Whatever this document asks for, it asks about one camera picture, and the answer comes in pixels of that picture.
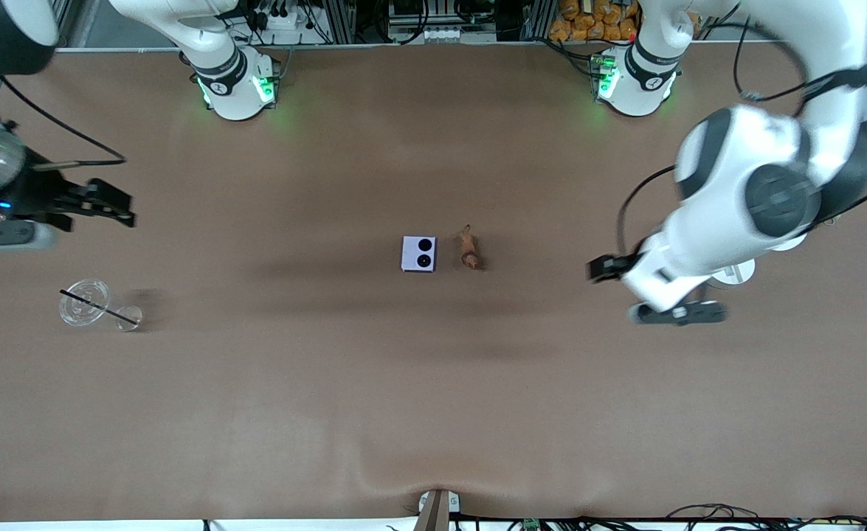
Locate brown lion statue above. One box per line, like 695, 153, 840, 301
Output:
455, 225, 484, 271

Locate clear glass cup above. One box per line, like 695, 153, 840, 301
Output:
59, 279, 111, 327

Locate black cable bundle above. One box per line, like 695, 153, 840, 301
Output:
666, 504, 867, 530

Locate orange snack bags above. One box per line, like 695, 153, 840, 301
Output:
549, 0, 642, 42

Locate white desk lamp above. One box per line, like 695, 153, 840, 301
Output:
706, 235, 810, 287

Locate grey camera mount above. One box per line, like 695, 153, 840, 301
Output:
415, 489, 461, 531

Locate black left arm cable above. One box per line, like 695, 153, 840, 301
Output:
617, 165, 677, 257

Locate white power strip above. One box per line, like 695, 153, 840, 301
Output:
245, 4, 317, 32

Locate grey metal device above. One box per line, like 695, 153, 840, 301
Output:
387, 0, 472, 43

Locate black straw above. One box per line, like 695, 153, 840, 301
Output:
60, 290, 139, 325

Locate black cable with grey connector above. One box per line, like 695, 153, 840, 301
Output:
731, 21, 810, 102

